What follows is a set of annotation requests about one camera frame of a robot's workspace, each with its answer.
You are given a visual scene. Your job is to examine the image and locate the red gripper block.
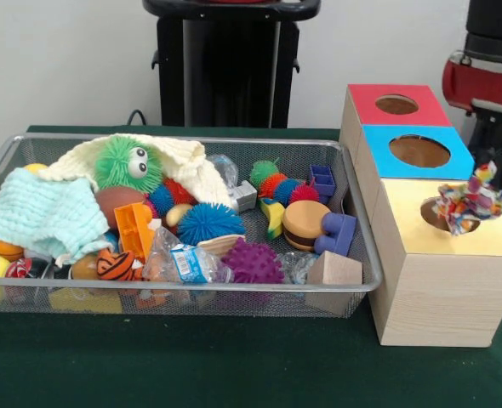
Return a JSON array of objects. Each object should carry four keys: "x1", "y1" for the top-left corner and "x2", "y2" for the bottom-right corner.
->
[{"x1": 442, "y1": 59, "x2": 502, "y2": 190}]

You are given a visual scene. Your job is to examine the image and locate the yellow multicolour knot toy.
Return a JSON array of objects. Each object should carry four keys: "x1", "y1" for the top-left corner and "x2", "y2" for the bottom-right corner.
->
[{"x1": 436, "y1": 160, "x2": 502, "y2": 237}]

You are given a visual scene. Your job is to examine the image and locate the cream waffle cloth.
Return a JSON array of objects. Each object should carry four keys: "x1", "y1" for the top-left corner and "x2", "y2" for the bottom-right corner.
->
[{"x1": 46, "y1": 132, "x2": 235, "y2": 205}]

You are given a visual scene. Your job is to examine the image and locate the wooden box with three holes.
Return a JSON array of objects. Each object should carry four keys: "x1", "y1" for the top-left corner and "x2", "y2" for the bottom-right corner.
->
[{"x1": 338, "y1": 83, "x2": 502, "y2": 348}]

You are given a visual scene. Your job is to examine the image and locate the shallow clear mesh bin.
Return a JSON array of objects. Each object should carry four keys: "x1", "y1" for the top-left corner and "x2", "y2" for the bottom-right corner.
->
[{"x1": 0, "y1": 132, "x2": 384, "y2": 318}]

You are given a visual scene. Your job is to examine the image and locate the purple toy block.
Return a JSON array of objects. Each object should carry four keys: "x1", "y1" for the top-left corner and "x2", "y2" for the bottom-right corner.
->
[{"x1": 314, "y1": 212, "x2": 357, "y2": 258}]

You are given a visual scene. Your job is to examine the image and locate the round tan wooden disc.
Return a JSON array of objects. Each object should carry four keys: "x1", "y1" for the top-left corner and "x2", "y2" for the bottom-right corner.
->
[{"x1": 282, "y1": 199, "x2": 333, "y2": 252}]

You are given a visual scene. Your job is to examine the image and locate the plain wooden cube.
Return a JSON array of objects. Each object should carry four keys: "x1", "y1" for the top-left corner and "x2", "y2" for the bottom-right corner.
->
[{"x1": 305, "y1": 250, "x2": 362, "y2": 315}]

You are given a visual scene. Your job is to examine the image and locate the yellow green foam toy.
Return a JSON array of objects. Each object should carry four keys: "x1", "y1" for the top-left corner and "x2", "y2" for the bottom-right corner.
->
[{"x1": 259, "y1": 197, "x2": 287, "y2": 241}]

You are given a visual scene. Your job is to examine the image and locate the purple spiky ball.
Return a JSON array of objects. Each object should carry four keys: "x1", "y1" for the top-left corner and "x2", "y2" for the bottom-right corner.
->
[{"x1": 220, "y1": 236, "x2": 285, "y2": 285}]

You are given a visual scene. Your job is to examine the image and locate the blue spiky ball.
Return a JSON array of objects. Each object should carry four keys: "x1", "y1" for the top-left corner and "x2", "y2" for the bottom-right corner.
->
[{"x1": 176, "y1": 202, "x2": 247, "y2": 247}]

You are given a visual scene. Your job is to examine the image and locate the crushed clear plastic bottle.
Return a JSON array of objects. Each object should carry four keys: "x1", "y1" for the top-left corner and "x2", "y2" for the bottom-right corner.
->
[{"x1": 142, "y1": 224, "x2": 234, "y2": 285}]

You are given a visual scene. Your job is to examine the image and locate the dark green table cloth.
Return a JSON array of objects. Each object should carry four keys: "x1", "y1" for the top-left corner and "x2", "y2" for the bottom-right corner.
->
[{"x1": 0, "y1": 124, "x2": 502, "y2": 408}]

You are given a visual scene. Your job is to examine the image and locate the green fuzzy googly-eyed toy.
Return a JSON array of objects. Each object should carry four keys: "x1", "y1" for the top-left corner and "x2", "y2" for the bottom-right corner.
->
[{"x1": 94, "y1": 133, "x2": 163, "y2": 190}]

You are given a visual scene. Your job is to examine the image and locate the light blue waffle cloth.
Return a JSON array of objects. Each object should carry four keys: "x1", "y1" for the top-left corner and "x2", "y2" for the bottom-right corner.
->
[{"x1": 0, "y1": 167, "x2": 111, "y2": 267}]

